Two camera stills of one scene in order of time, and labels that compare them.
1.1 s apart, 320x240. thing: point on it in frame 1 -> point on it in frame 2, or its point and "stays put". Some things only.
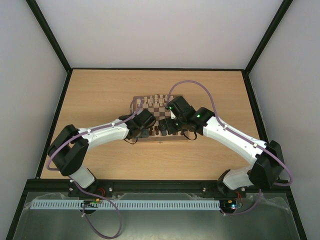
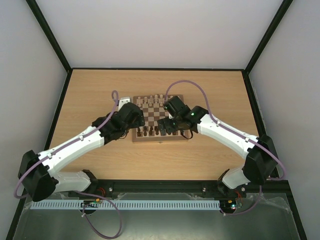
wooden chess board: [156, 104] stays put
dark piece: [156, 129] stays put
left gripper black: [145, 134] -> [137, 123]
